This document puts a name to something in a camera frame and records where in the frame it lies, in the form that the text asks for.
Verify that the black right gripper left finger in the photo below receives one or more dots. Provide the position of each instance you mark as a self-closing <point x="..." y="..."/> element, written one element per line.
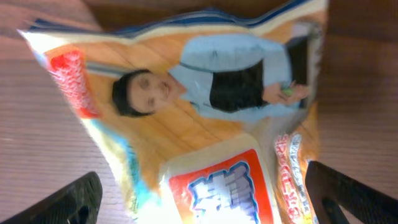
<point x="76" y="203"/>

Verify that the cream wipes pack blue edges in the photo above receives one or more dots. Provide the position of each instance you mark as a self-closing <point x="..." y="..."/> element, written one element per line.
<point x="203" y="117"/>

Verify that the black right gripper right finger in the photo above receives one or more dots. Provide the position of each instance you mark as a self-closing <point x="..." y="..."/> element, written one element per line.
<point x="330" y="190"/>

